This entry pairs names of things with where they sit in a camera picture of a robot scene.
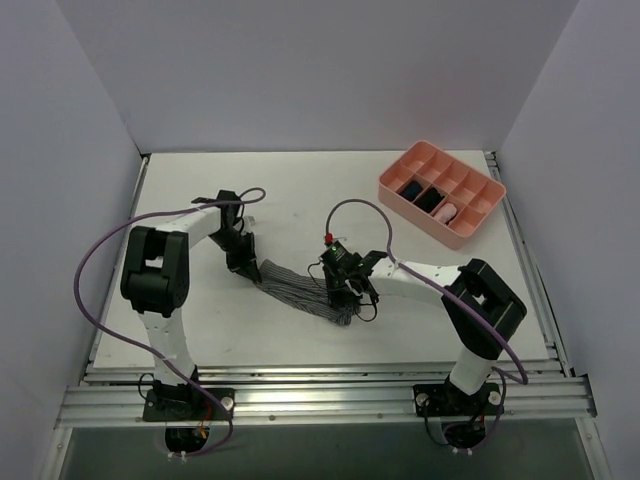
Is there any pink compartment tray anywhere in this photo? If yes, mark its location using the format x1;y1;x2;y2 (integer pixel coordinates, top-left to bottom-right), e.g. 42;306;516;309
378;141;506;250

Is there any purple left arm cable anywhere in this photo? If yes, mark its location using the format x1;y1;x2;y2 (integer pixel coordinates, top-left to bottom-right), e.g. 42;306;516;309
72;187;266;457

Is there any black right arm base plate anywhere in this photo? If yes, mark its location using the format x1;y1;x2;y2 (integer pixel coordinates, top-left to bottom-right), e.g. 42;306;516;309
412;381;504;418

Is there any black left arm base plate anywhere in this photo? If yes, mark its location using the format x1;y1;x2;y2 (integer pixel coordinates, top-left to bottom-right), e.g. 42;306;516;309
142;384;236;422

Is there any aluminium frame rail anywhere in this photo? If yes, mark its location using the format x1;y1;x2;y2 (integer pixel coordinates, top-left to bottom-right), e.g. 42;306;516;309
57;360;596;428

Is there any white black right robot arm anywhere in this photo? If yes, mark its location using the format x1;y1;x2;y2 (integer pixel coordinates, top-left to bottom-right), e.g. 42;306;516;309
319;241;527;413

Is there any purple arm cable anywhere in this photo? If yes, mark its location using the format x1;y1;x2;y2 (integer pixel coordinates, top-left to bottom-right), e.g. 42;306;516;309
325;198;529;451
72;187;266;457

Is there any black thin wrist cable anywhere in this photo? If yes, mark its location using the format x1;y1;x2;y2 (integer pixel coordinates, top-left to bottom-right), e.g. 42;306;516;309
306;259;380;323

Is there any grey striped underwear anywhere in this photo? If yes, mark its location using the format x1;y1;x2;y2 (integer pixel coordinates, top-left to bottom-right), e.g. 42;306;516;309
256;260;361;326

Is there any pink rolled cloth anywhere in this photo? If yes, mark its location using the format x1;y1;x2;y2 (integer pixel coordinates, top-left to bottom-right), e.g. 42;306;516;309
433;202;458;225

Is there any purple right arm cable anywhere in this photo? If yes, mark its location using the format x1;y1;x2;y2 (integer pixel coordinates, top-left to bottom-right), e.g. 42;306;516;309
325;198;529;451

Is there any black rolled cloth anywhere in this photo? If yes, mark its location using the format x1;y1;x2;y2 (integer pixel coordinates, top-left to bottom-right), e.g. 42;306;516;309
414;187;445;214

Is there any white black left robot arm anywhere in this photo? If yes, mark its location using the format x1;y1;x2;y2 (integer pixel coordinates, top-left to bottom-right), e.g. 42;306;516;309
120;190;262;419

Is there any blue rolled cloth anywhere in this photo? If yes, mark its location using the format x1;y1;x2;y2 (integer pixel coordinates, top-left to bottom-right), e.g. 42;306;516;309
400;180;423;202

